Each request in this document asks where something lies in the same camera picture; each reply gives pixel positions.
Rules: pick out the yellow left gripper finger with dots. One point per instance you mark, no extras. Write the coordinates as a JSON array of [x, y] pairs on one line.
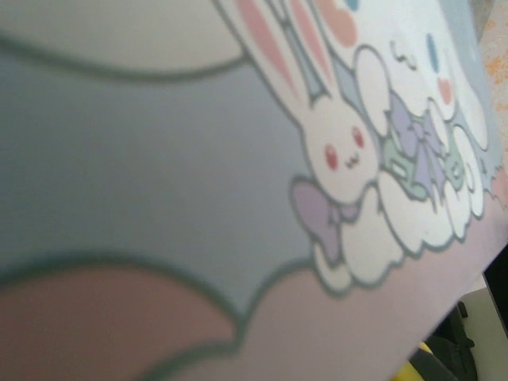
[[409, 367]]

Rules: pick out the cartoon bunny print mat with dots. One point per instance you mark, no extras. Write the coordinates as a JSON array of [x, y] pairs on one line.
[[206, 190]]

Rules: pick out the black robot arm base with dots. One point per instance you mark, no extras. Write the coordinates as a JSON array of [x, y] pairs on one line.
[[456, 349]]

